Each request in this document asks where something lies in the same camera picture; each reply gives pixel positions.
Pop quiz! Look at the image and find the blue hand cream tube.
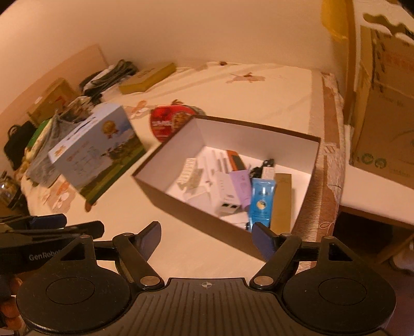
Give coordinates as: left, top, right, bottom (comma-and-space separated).
248, 178, 276, 230

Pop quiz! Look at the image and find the purple lotion tube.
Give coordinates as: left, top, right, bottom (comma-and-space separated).
229, 169, 252, 211

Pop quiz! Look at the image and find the black cable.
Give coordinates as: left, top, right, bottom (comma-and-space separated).
248, 157, 276, 179

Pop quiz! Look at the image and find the orange black utility knife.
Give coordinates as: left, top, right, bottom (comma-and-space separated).
226, 150, 246, 171

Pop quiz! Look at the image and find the person's left hand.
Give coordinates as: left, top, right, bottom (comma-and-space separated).
1, 276, 23, 332

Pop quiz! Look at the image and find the tan slim carton box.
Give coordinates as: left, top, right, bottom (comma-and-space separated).
270, 173, 292, 234

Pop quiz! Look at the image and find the glass teapot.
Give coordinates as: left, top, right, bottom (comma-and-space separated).
0, 171, 27, 210

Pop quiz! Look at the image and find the grey blue folded cloth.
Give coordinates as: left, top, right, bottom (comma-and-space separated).
26, 112, 90, 188

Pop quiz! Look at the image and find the brown storage box white inside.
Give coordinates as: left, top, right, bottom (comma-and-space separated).
133, 116, 321, 258

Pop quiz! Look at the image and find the pure milk carton box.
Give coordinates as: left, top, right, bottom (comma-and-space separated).
48, 103, 146, 205

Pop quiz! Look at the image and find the white wifi router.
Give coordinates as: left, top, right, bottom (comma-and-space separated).
199, 150, 241, 216

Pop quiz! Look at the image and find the black handbag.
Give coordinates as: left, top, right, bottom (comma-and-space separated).
4, 121, 36, 171

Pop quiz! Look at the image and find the red instant rice bowl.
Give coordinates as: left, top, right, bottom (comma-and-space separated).
150, 104, 206, 142

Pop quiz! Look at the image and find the brown cardboard box far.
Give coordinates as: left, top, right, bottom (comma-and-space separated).
27, 78, 79, 126

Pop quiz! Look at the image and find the large cardboard box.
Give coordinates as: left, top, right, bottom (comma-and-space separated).
351, 27, 413, 188

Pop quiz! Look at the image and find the flat yellow gift box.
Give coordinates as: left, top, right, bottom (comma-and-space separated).
119, 62, 176, 95

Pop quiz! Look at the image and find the dark clothes pile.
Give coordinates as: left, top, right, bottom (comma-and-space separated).
79, 59, 138, 100

